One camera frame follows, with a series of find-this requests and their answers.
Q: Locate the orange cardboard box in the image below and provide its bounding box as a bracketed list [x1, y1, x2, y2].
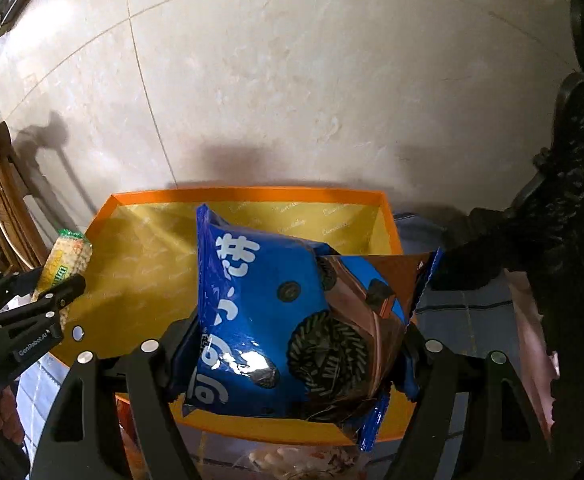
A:
[56, 188, 404, 445]

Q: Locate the blue cookie snack bag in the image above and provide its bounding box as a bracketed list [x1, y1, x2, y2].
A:
[176, 205, 440, 451]

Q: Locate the dark carved wooden sofa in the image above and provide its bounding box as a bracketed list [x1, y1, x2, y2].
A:
[433, 0, 584, 479]

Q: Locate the brown carved wooden stand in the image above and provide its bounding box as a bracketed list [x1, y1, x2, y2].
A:
[0, 122, 49, 271]

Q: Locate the yellow green corn snack pack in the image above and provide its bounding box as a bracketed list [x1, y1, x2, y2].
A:
[32, 227, 95, 331]

